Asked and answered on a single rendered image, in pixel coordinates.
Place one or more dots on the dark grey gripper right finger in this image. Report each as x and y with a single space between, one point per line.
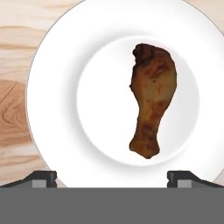
179 177

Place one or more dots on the brown chicken drumstick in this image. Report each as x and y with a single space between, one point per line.
153 99

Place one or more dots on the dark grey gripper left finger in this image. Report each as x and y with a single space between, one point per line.
43 177

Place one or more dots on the white round plate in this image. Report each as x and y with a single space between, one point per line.
87 116

